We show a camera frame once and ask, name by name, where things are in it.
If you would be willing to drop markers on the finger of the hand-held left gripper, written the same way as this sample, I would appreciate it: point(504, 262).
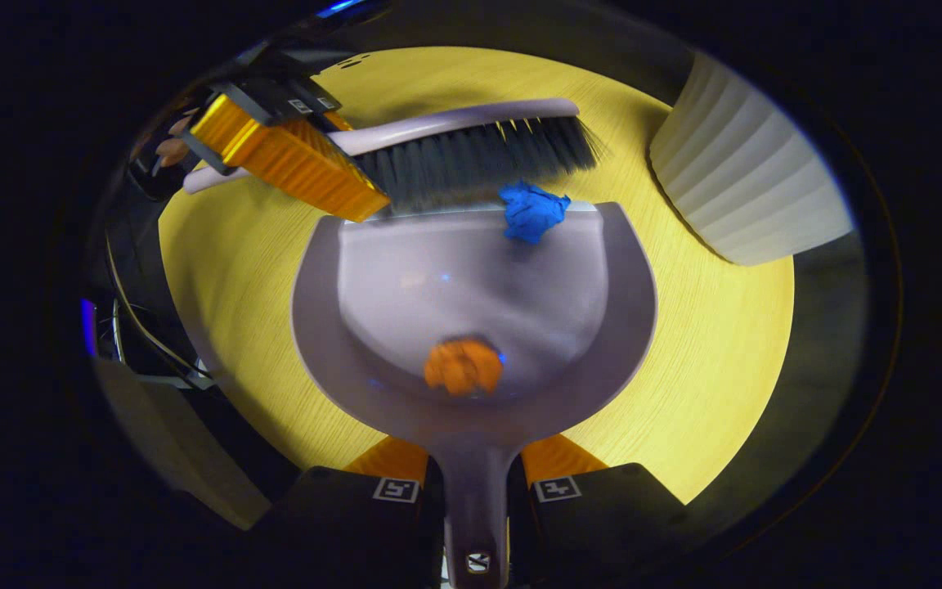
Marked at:
point(320, 92)
point(291, 164)

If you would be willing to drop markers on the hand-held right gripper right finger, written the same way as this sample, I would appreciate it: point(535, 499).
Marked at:
point(594, 532)

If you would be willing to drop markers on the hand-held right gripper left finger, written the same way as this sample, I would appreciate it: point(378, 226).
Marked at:
point(356, 532)

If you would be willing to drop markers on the small lavender broom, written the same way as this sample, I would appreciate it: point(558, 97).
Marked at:
point(455, 159)

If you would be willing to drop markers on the orange paper trash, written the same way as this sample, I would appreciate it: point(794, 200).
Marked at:
point(463, 368)

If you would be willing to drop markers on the lavender plastic dustpan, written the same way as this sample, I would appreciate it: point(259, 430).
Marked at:
point(471, 286)

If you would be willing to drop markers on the blue paper trash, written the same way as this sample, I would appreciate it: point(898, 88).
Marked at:
point(530, 213)

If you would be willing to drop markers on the white ribbed garbage bin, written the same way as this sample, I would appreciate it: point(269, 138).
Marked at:
point(741, 172)

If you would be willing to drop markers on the beige board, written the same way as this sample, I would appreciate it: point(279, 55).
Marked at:
point(185, 458)

